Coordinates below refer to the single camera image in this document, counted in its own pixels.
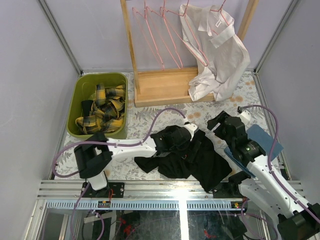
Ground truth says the pink hanger of plaid shirt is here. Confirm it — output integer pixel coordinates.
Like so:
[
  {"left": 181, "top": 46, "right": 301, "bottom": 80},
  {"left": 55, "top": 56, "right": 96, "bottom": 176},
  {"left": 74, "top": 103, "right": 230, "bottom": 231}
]
[{"left": 143, "top": 0, "right": 183, "bottom": 70}]

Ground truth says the wooden clothes rack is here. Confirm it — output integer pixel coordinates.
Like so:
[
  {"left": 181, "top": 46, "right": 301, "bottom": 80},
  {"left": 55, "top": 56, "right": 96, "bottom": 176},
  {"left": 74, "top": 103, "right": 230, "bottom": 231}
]
[{"left": 119, "top": 0, "right": 260, "bottom": 108}]

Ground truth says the aluminium front frame rail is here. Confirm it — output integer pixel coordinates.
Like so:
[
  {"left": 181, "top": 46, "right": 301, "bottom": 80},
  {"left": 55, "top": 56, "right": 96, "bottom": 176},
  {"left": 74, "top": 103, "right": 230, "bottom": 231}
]
[{"left": 37, "top": 179, "right": 307, "bottom": 201}]

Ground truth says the pink wire hanger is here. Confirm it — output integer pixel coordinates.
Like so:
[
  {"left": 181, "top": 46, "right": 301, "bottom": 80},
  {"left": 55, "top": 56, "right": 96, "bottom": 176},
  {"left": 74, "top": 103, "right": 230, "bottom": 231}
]
[{"left": 131, "top": 0, "right": 165, "bottom": 70}]

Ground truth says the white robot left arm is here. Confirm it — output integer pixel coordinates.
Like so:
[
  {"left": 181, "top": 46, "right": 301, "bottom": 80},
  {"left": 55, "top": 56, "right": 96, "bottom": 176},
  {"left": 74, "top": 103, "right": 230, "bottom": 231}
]
[{"left": 74, "top": 122, "right": 199, "bottom": 199}]

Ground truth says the yellow plaid flannel shirt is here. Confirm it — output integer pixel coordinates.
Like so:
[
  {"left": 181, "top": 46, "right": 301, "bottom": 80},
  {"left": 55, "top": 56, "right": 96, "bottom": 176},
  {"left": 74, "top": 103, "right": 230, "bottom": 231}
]
[{"left": 75, "top": 83, "right": 126, "bottom": 135}]

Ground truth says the black button shirt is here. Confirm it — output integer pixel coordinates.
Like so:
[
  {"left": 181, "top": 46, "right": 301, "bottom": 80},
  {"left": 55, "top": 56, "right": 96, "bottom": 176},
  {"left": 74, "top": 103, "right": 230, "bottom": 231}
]
[{"left": 81, "top": 100, "right": 94, "bottom": 117}]

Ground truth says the floral patterned tablecloth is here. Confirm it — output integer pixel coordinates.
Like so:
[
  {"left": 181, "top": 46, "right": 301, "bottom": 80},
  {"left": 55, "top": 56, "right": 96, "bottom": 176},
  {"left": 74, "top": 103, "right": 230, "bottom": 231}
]
[{"left": 55, "top": 71, "right": 273, "bottom": 181}]

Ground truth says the olive green plastic basket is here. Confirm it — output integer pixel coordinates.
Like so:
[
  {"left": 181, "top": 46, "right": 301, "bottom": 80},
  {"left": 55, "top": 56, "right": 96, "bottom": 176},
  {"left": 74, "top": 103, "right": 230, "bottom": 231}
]
[{"left": 66, "top": 72, "right": 128, "bottom": 139}]

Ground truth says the white hanging shirt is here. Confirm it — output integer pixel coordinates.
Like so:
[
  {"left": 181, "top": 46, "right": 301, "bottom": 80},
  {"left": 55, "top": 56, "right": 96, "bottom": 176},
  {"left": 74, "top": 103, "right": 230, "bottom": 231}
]
[{"left": 187, "top": 4, "right": 251, "bottom": 102}]

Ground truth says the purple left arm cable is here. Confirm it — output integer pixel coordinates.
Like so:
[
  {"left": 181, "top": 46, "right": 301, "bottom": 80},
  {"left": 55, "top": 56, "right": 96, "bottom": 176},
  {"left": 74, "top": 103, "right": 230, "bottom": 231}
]
[{"left": 51, "top": 107, "right": 187, "bottom": 240}]

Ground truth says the folded blue cloth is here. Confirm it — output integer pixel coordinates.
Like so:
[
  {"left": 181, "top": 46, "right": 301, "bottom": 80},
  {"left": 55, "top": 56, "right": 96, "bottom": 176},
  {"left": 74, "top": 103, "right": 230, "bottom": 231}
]
[{"left": 224, "top": 124, "right": 284, "bottom": 178}]

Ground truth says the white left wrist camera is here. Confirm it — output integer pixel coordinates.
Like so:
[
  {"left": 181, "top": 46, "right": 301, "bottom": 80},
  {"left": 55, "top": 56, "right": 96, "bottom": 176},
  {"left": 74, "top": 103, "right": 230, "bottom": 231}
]
[{"left": 183, "top": 118, "right": 199, "bottom": 139}]

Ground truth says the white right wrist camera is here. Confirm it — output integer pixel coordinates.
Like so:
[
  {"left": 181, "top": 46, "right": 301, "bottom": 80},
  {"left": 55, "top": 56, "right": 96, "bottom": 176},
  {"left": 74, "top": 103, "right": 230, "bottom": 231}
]
[{"left": 237, "top": 106, "right": 251, "bottom": 125}]

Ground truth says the pink hanger of black shirt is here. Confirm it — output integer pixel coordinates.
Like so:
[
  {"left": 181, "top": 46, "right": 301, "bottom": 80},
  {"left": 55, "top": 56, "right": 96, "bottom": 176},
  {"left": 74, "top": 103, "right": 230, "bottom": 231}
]
[{"left": 159, "top": 0, "right": 209, "bottom": 67}]

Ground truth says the pink hanger of white shirt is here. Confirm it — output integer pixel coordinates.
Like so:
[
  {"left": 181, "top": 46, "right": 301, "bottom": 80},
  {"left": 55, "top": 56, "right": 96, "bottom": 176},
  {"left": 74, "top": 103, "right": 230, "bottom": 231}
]
[{"left": 210, "top": 0, "right": 235, "bottom": 35}]

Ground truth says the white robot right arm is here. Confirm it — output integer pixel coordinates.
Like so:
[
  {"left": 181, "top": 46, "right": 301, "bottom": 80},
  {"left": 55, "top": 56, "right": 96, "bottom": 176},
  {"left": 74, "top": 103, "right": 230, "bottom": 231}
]
[{"left": 207, "top": 110, "right": 320, "bottom": 240}]

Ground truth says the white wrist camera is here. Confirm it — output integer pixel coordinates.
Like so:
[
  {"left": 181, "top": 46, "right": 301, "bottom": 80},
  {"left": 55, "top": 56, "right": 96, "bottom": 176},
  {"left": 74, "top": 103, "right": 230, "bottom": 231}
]
[
  {"left": 183, "top": 118, "right": 199, "bottom": 139},
  {"left": 237, "top": 106, "right": 251, "bottom": 125}
]

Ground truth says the grey slotted cable duct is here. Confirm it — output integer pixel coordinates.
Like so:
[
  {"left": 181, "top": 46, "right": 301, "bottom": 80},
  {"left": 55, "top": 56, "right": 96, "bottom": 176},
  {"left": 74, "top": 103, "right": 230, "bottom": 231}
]
[{"left": 46, "top": 199, "right": 243, "bottom": 211}]

